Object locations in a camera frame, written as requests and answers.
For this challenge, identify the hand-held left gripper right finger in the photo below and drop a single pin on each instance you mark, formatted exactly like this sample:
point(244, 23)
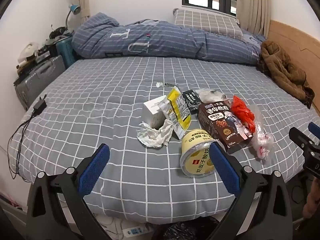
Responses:
point(225, 165)

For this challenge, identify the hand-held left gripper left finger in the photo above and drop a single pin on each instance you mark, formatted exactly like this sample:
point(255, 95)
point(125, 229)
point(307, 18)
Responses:
point(93, 170)

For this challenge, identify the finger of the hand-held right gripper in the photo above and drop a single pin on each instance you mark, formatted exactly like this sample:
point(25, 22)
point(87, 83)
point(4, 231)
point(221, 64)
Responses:
point(315, 128)
point(301, 138)

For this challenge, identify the brown cookie box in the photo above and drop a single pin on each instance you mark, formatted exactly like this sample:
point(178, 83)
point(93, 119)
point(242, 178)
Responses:
point(225, 127)

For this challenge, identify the yellow snack packet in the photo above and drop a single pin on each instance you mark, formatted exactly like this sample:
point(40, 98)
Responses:
point(178, 112)

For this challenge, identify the white plastic bag with tag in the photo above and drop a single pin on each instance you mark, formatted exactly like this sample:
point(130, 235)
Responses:
point(210, 95)

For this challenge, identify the black wet wipe packet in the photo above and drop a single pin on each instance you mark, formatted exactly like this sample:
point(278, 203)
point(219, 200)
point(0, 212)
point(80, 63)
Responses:
point(191, 101)

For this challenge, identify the black trash bag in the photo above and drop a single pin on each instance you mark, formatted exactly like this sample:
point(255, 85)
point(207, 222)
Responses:
point(190, 230)

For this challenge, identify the person's right hand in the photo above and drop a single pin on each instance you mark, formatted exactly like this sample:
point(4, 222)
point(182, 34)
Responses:
point(312, 202)

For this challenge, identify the yellow yogurt cup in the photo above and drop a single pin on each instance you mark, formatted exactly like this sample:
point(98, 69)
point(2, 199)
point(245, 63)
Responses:
point(197, 155)

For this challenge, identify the red plastic bag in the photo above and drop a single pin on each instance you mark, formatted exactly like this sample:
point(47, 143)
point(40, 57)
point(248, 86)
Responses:
point(241, 112)

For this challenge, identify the grey checked bed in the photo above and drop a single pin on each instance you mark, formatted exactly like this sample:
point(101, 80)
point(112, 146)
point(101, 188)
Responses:
point(100, 105)

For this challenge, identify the crumpled white tissue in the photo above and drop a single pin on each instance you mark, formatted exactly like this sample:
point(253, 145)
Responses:
point(152, 136)

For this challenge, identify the brown quilted jacket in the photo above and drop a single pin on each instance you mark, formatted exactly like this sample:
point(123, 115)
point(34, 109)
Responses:
point(280, 67)

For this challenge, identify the white power strip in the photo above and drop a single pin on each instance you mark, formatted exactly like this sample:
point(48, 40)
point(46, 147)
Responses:
point(135, 232)

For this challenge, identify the white tissue box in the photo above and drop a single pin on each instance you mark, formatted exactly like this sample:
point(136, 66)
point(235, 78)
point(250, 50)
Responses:
point(151, 112)

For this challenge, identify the wooden headboard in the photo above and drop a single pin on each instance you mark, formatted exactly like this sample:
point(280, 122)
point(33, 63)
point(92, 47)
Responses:
point(295, 37)

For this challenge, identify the small silver wrapper scrap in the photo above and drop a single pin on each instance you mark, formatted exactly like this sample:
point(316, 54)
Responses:
point(161, 84)

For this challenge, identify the grey hard suitcase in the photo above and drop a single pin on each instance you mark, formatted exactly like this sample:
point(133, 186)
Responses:
point(40, 77)

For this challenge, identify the teal plastic crate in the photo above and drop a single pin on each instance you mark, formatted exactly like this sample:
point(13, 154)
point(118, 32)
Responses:
point(65, 51)

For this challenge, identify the white rounded object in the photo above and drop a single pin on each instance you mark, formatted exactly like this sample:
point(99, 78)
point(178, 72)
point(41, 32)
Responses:
point(27, 51)

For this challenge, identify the blue striped duvet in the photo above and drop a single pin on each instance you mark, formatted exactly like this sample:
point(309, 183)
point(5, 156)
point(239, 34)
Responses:
point(162, 40)

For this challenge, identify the grey checked pillow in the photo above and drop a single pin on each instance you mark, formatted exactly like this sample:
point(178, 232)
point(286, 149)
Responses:
point(207, 21)

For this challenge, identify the blue desk lamp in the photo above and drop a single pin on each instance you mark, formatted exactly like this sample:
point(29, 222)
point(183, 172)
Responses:
point(74, 8)

